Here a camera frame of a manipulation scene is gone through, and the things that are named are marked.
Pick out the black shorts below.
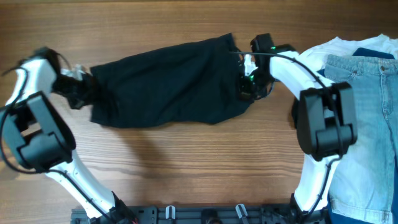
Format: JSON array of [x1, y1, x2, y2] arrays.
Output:
[[89, 32, 255, 129]]

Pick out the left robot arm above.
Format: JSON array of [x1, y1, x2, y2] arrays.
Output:
[[1, 47, 139, 223]]

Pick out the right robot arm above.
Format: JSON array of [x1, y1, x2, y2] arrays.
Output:
[[235, 34, 358, 223]]

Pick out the white t-shirt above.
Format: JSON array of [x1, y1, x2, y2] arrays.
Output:
[[300, 34, 397, 86]]

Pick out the light blue denim shorts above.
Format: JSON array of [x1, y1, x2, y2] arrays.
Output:
[[323, 54, 398, 224]]

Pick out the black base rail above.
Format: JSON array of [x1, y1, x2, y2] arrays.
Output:
[[70, 203, 304, 224]]

